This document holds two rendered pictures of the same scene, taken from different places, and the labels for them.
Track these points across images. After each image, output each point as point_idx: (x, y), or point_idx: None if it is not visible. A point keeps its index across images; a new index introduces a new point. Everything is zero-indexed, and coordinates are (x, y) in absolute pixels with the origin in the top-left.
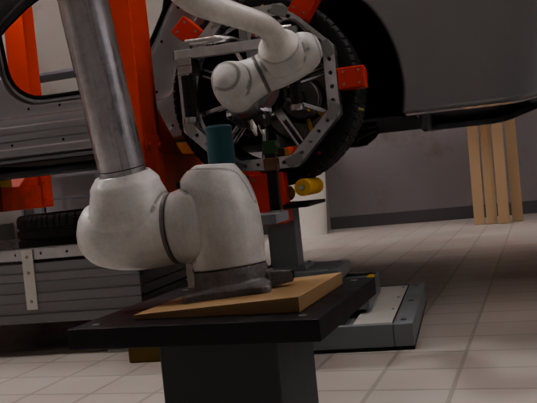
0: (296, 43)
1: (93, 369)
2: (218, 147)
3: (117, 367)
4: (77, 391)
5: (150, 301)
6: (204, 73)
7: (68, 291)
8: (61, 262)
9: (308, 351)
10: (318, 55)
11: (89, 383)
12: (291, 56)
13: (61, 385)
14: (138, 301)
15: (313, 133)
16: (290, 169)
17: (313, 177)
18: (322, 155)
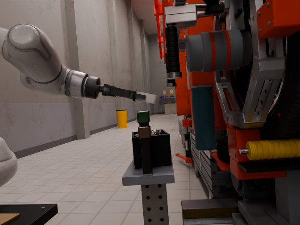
0: (2, 42)
1: (172, 214)
2: (192, 104)
3: (173, 221)
4: (126, 223)
5: (13, 206)
6: None
7: (203, 168)
8: (202, 152)
9: None
10: (10, 47)
11: (141, 222)
12: (2, 55)
13: (141, 215)
14: (211, 189)
15: (248, 95)
16: (264, 127)
17: None
18: (281, 118)
